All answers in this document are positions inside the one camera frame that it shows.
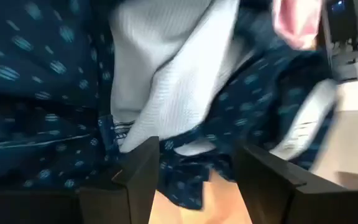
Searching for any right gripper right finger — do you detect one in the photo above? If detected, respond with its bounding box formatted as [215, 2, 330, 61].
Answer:
[233, 144, 358, 224]

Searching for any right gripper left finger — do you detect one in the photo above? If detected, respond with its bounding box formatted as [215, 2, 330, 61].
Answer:
[79, 136, 160, 224]

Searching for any navy dotted shirt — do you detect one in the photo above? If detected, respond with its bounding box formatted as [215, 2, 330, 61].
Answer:
[0, 0, 338, 211]

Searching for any beige fabric storage bin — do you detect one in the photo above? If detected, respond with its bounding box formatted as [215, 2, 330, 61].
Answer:
[309, 79, 358, 190]

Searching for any white ribbed garment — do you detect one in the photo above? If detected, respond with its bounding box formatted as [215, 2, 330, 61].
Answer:
[109, 0, 256, 156]

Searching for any pink woven shirt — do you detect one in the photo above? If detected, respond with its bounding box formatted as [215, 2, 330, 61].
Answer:
[272, 0, 323, 50]

